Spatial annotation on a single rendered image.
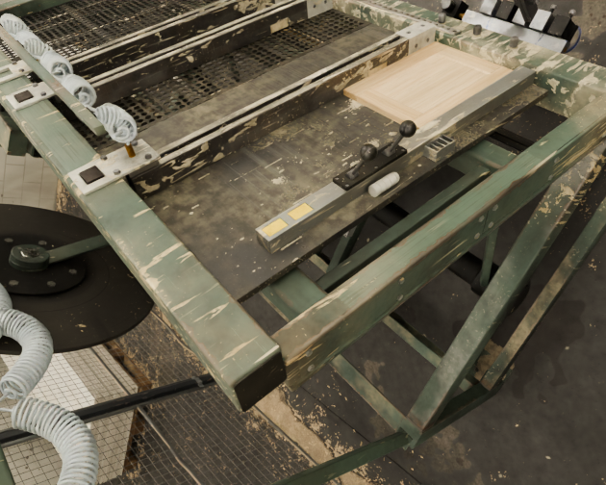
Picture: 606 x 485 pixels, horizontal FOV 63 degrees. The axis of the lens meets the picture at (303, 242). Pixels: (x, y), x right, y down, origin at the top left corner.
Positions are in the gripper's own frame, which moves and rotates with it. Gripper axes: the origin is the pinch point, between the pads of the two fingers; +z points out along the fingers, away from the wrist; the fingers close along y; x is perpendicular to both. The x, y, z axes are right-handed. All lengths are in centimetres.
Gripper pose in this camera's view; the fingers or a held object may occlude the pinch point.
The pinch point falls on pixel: (526, 3)
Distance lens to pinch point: 114.2
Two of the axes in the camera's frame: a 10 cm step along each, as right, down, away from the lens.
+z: 5.9, 3.7, 7.1
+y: 6.6, 2.9, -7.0
